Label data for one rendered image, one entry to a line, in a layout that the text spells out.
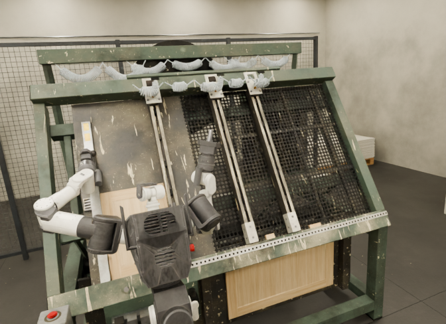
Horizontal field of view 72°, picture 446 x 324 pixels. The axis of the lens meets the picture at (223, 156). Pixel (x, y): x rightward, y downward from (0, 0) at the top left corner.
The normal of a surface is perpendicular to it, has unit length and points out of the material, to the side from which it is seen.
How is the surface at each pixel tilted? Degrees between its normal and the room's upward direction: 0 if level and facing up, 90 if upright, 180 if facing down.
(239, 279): 90
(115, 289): 58
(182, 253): 82
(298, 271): 90
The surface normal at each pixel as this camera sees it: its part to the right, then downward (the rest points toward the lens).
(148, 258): 0.33, 0.06
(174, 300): 0.07, -0.82
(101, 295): 0.26, -0.35
